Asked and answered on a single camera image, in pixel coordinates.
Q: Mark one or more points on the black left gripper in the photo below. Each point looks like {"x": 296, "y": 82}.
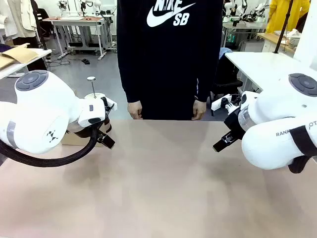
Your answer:
{"x": 80, "y": 132}

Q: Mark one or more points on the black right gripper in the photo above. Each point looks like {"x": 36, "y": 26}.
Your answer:
{"x": 235, "y": 126}

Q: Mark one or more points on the brown cardboard cup carrier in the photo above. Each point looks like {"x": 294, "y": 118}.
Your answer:
{"x": 74, "y": 140}

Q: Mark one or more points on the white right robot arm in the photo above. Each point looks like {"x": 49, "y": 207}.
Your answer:
{"x": 272, "y": 111}

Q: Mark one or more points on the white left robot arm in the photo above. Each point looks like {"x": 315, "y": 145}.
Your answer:
{"x": 37, "y": 111}

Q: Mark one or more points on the person's left forearm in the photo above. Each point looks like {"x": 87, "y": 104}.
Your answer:
{"x": 204, "y": 84}

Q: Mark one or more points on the person's right forearm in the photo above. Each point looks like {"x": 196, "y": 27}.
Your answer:
{"x": 131, "y": 86}

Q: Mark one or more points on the person's left hand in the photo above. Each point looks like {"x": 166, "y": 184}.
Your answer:
{"x": 199, "y": 111}

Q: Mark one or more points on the person's right hand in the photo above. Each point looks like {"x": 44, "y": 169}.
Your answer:
{"x": 135, "y": 110}

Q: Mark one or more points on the white power strip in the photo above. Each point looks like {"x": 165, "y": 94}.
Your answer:
{"x": 216, "y": 104}

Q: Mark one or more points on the black foot pedal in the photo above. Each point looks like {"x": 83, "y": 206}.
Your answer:
{"x": 86, "y": 62}

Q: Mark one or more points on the large white side table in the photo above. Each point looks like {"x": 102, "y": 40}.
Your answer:
{"x": 260, "y": 64}

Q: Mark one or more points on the blue cloth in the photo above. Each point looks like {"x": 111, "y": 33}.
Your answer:
{"x": 224, "y": 50}

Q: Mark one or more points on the person in black hoodie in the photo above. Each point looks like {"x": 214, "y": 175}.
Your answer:
{"x": 168, "y": 62}

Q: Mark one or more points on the background robot bench table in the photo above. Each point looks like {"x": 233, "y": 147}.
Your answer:
{"x": 245, "y": 24}

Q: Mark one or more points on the brown paper envelope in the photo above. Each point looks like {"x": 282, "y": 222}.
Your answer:
{"x": 19, "y": 55}

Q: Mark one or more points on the background table with white legs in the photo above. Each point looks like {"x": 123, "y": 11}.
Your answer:
{"x": 74, "y": 22}

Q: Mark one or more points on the black tripod pole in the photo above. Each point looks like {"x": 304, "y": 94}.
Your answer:
{"x": 282, "y": 32}

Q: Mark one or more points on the white board panel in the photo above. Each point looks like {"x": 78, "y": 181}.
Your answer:
{"x": 307, "y": 37}

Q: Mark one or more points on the person in yellow coat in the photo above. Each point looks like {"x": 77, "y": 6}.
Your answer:
{"x": 280, "y": 15}

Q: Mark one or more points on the white hanging coat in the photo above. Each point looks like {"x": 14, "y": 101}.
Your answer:
{"x": 22, "y": 17}

